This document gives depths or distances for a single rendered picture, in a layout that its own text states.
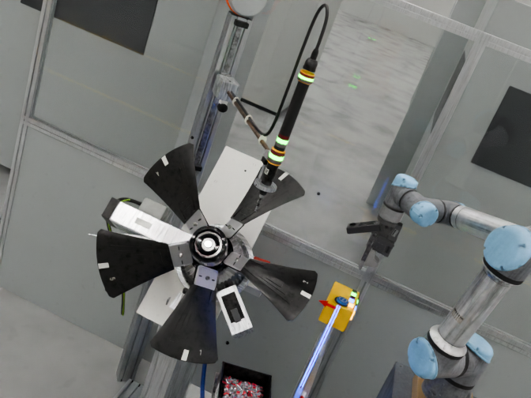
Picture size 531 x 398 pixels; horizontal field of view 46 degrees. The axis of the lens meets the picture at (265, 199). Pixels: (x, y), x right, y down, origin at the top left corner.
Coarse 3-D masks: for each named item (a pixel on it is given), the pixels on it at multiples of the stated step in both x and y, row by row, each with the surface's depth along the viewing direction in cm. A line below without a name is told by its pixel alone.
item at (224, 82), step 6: (216, 78) 238; (222, 78) 234; (228, 78) 237; (234, 78) 240; (216, 84) 237; (222, 84) 231; (228, 84) 232; (234, 84) 232; (216, 90) 236; (222, 90) 232; (228, 90) 233; (234, 90) 233; (216, 96) 234; (222, 96) 233; (228, 96) 234
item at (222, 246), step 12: (204, 228) 196; (216, 228) 196; (192, 240) 195; (204, 240) 196; (216, 240) 195; (228, 240) 206; (192, 252) 194; (204, 252) 194; (216, 252) 195; (228, 252) 205; (192, 264) 204; (204, 264) 195; (216, 264) 197
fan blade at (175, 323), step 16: (192, 288) 193; (208, 288) 197; (192, 304) 193; (208, 304) 197; (176, 320) 190; (192, 320) 192; (208, 320) 197; (160, 336) 188; (176, 336) 190; (192, 336) 192; (208, 336) 196; (176, 352) 190; (192, 352) 192; (208, 352) 195
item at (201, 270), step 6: (198, 270) 195; (204, 270) 197; (210, 270) 199; (216, 270) 201; (198, 276) 195; (204, 276) 197; (210, 276) 199; (216, 276) 201; (198, 282) 195; (204, 282) 197; (210, 282) 199; (216, 282) 200; (210, 288) 199
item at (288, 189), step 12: (276, 180) 207; (288, 180) 205; (252, 192) 210; (276, 192) 203; (288, 192) 202; (300, 192) 200; (240, 204) 209; (252, 204) 204; (264, 204) 202; (276, 204) 200; (240, 216) 203; (252, 216) 200
